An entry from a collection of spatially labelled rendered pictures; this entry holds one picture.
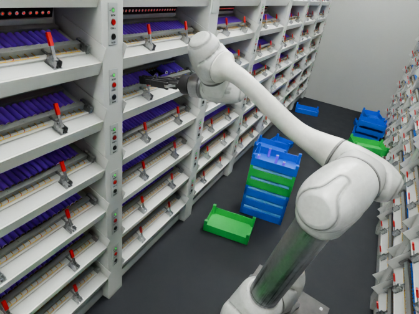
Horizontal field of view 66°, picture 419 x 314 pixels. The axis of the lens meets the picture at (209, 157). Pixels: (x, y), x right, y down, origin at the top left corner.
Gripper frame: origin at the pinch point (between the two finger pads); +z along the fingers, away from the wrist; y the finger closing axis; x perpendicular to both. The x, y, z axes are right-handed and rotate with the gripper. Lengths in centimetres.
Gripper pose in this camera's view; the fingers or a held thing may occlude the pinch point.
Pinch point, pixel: (148, 80)
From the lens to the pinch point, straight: 135.4
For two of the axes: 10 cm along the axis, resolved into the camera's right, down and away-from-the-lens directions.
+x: 0.0, -9.1, -4.3
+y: 4.6, -3.8, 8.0
